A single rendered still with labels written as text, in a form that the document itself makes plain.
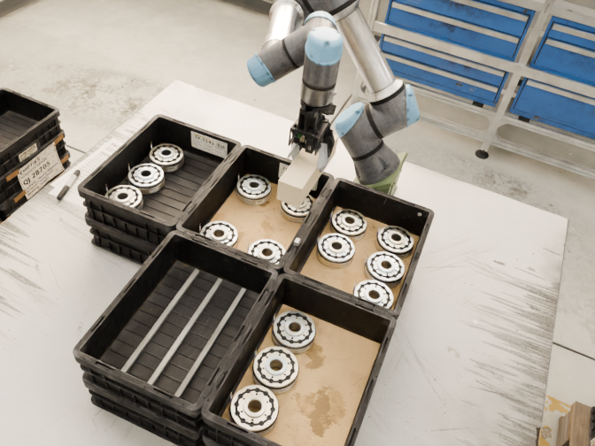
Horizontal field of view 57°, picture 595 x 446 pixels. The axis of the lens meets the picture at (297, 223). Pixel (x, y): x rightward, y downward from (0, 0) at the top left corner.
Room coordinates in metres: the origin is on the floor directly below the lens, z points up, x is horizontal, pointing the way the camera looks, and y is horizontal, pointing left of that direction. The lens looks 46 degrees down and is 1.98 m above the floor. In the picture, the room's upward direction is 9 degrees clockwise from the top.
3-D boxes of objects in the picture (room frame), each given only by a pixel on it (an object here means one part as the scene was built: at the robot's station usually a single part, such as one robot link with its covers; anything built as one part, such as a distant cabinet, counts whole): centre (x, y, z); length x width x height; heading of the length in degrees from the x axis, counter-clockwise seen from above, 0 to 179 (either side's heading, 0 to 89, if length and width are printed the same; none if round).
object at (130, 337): (0.70, 0.22, 0.87); 0.40 x 0.30 x 0.11; 163
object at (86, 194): (1.17, 0.40, 0.92); 0.40 x 0.30 x 0.02; 163
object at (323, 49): (1.06, 0.00, 1.39); 0.09 x 0.08 x 0.11; 6
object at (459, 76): (2.84, -0.65, 0.60); 0.72 x 0.03 x 0.56; 72
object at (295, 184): (1.08, -0.01, 1.07); 0.24 x 0.06 x 0.06; 162
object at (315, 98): (1.06, 0.00, 1.31); 0.08 x 0.08 x 0.05
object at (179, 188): (1.17, 0.40, 0.87); 0.40 x 0.30 x 0.11; 163
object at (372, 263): (0.97, -0.25, 0.86); 0.10 x 0.10 x 0.01
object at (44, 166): (1.60, 1.06, 0.41); 0.31 x 0.02 x 0.16; 162
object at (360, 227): (1.12, -0.15, 0.86); 0.10 x 0.10 x 0.01
